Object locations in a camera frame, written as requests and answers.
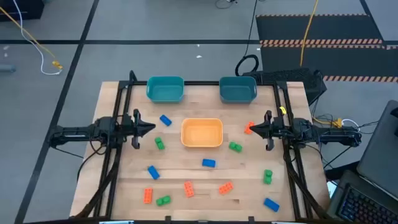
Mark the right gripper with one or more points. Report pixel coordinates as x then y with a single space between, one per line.
269 130

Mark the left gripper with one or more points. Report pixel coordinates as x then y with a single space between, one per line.
136 130

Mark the orange toy block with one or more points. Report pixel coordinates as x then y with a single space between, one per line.
226 188
188 189
148 195
247 129

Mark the blue toy block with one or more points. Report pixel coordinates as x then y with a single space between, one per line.
153 172
208 163
271 204
165 120

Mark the green toy block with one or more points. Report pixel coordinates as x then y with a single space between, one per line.
267 176
235 147
160 143
163 200

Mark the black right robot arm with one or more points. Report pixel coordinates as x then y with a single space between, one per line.
335 137

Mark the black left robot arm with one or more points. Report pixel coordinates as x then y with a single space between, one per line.
77 132

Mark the small yellow tag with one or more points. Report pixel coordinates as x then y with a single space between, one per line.
282 110

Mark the light teal plastic bin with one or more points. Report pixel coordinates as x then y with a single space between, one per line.
164 90

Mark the dark teal plastic bin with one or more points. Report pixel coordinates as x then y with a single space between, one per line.
237 91

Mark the yellow plastic bin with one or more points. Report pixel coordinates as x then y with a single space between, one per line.
202 133

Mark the yellow plug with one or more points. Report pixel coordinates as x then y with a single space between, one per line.
338 123

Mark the black hazard-striped floor mat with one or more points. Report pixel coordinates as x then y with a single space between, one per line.
342 59

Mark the dark grey open laptop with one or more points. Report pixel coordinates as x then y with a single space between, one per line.
379 155

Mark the black furniture piece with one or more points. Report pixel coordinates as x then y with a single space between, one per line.
18 11

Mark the black metal table frame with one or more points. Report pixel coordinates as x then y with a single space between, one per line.
202 83

